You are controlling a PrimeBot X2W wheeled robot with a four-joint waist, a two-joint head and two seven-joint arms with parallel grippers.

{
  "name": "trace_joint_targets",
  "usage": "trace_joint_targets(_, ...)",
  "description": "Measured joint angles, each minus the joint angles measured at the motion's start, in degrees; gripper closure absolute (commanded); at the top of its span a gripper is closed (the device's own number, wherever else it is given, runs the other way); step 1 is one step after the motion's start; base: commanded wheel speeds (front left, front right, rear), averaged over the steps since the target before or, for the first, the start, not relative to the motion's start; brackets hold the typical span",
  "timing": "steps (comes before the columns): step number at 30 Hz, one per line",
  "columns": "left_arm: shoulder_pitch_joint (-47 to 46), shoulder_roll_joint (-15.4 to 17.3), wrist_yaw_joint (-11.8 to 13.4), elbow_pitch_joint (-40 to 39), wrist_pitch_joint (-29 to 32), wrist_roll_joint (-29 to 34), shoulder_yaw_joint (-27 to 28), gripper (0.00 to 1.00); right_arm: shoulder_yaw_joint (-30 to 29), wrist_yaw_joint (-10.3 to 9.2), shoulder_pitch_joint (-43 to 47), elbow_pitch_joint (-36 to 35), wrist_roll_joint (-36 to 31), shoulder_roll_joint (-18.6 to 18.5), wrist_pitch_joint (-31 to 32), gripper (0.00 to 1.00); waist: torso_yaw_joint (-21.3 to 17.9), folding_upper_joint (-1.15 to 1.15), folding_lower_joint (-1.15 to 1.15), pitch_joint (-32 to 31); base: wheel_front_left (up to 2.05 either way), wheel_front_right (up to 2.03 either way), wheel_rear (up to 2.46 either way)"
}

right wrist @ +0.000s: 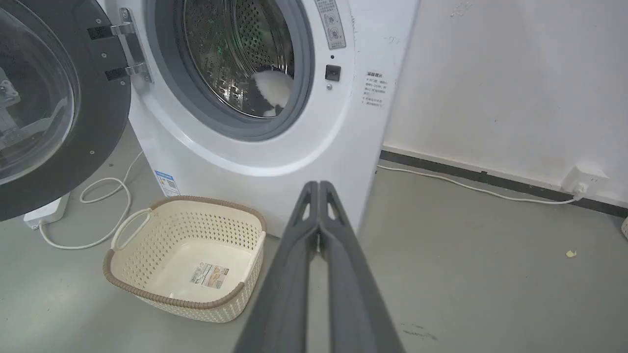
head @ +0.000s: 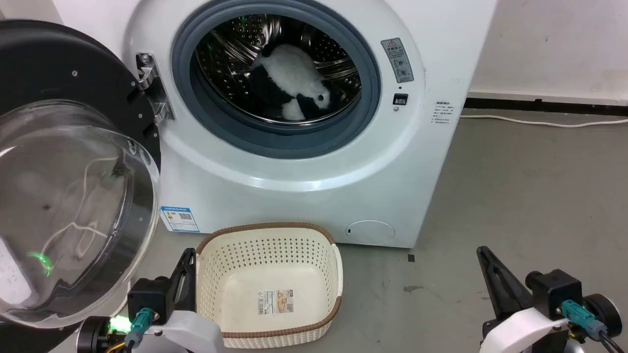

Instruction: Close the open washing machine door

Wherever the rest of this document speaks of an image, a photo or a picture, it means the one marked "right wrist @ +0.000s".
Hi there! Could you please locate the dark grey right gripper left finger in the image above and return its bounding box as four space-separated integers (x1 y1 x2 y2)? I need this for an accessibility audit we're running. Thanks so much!
234 181 320 353

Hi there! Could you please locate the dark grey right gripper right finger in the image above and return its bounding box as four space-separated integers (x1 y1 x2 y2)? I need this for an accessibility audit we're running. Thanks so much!
319 181 406 353

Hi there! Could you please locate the white front-load washing machine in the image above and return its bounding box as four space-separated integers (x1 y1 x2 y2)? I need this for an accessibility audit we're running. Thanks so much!
98 0 421 239

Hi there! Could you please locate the dark round washer door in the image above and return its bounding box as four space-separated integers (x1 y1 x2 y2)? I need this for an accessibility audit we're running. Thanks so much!
0 0 133 222

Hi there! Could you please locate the cream perforated laundry basket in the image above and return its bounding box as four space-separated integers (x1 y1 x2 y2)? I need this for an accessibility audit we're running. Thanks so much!
103 196 267 324

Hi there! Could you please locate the black and white garment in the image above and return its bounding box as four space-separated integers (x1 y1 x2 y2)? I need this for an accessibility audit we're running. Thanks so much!
247 70 294 118

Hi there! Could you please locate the white power strip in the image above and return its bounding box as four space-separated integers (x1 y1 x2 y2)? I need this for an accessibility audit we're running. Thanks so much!
23 193 70 229

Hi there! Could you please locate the white cable along wall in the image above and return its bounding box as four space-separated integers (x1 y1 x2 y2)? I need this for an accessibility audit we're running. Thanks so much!
377 165 579 205

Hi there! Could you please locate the white power strip cable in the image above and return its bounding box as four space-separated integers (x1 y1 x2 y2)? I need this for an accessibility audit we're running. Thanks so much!
38 151 145 251

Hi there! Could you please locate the white wall socket plug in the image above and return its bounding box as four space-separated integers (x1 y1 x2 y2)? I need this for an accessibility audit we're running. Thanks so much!
561 164 609 198

